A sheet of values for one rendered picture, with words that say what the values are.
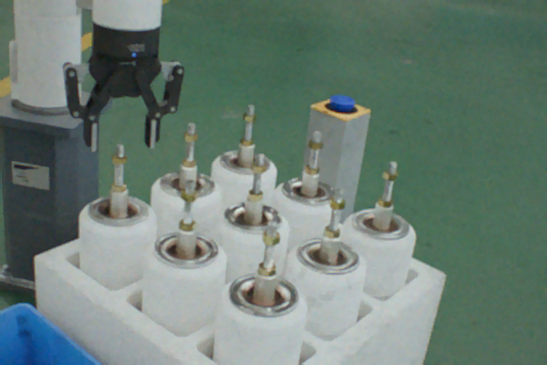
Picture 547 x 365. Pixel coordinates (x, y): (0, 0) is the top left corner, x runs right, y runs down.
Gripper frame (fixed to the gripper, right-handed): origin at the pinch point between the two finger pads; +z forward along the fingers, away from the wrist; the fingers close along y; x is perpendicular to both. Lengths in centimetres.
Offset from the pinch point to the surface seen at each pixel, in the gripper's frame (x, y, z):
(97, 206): 0.7, -2.6, 9.5
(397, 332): -20.5, 30.7, 19.8
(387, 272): -16.1, 30.5, 13.6
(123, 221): -3.4, -0.3, 9.5
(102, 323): -9.7, -4.2, 19.5
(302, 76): 117, 88, 35
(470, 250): 13, 73, 34
